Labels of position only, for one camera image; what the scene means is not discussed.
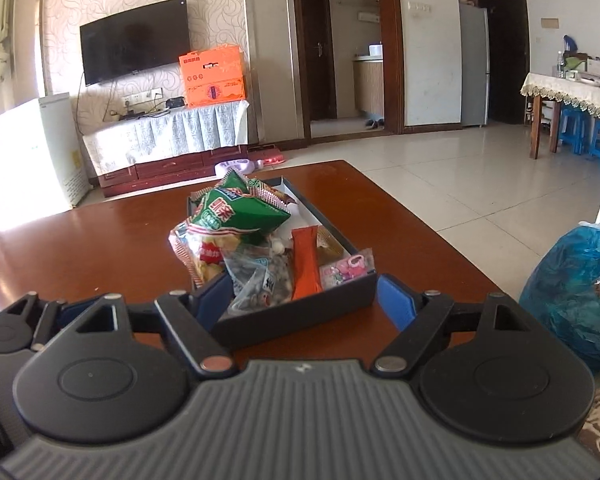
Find cream lace tablecloth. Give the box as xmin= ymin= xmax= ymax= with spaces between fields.
xmin=520 ymin=72 xmax=600 ymax=125

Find covered tv cabinet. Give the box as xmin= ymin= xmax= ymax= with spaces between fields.
xmin=81 ymin=100 xmax=251 ymax=177

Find orange gift box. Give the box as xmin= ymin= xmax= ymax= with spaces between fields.
xmin=178 ymin=44 xmax=246 ymax=108

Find plain orange snack packet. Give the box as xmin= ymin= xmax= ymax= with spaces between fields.
xmin=291 ymin=226 xmax=326 ymax=302

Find white wall sockets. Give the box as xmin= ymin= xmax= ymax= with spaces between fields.
xmin=121 ymin=87 xmax=163 ymax=106

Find blue plastic bag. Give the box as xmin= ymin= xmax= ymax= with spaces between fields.
xmin=519 ymin=225 xmax=600 ymax=373

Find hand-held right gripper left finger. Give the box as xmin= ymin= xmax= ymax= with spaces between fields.
xmin=62 ymin=274 xmax=233 ymax=375

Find green red-label chip bag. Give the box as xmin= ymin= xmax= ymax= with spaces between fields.
xmin=169 ymin=169 xmax=292 ymax=286

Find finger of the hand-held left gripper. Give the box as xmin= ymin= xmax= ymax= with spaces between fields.
xmin=5 ymin=294 xmax=101 ymax=351

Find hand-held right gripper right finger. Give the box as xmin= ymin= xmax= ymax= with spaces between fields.
xmin=371 ymin=274 xmax=541 ymax=375

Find silver refrigerator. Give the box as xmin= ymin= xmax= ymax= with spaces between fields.
xmin=459 ymin=2 xmax=491 ymax=127

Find dark wooden television cabinet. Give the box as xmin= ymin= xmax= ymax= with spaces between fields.
xmin=101 ymin=142 xmax=251 ymax=199

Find red plastic tray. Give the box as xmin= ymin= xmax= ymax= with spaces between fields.
xmin=247 ymin=145 xmax=287 ymax=168

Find dark shallow cardboard box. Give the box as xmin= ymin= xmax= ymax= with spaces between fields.
xmin=187 ymin=176 xmax=379 ymax=350

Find clear blue-label nut packet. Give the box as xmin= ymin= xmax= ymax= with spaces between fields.
xmin=225 ymin=247 xmax=296 ymax=316

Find dark wooden door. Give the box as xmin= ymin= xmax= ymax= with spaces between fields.
xmin=298 ymin=0 xmax=338 ymax=122

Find black television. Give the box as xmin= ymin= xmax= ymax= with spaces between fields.
xmin=79 ymin=0 xmax=191 ymax=87

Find white chest freezer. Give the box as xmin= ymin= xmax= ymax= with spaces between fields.
xmin=0 ymin=92 xmax=92 ymax=211

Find purple white pet feeder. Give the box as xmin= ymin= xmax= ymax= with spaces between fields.
xmin=215 ymin=157 xmax=266 ymax=178

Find wooden kitchen cabinet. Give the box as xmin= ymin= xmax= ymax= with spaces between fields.
xmin=352 ymin=56 xmax=385 ymax=116

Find pink candy packet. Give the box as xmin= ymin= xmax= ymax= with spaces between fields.
xmin=320 ymin=249 xmax=376 ymax=291

